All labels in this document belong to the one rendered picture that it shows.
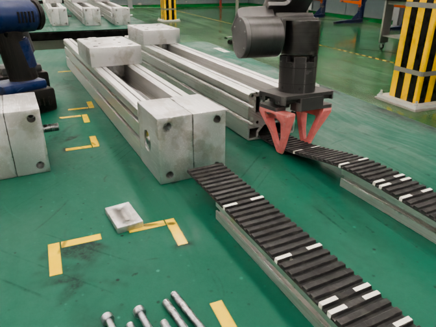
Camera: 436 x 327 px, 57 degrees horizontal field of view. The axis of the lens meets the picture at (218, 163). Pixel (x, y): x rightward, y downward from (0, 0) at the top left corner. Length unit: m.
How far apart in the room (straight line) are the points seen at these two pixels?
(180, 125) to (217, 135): 0.06
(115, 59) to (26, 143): 0.36
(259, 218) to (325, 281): 0.11
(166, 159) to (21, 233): 0.20
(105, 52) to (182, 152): 0.42
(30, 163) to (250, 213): 0.34
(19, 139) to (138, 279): 0.30
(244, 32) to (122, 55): 0.40
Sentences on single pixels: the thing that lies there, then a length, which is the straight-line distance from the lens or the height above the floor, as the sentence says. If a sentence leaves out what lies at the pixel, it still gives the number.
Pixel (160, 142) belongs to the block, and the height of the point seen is 0.84.
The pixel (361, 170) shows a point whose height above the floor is 0.82.
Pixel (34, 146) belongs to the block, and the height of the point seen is 0.82.
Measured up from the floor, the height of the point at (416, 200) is 0.81.
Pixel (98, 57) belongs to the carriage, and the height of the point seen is 0.89.
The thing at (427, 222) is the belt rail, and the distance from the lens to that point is 0.50.
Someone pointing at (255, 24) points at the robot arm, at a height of 0.98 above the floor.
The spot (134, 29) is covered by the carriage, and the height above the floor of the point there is 0.90.
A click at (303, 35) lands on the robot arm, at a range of 0.62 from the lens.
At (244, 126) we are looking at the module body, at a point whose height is 0.80.
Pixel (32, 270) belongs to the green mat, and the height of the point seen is 0.78.
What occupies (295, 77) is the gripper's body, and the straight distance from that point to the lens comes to 0.62.
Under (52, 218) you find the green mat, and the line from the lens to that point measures 0.52.
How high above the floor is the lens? 1.04
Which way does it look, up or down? 25 degrees down
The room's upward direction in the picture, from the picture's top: straight up
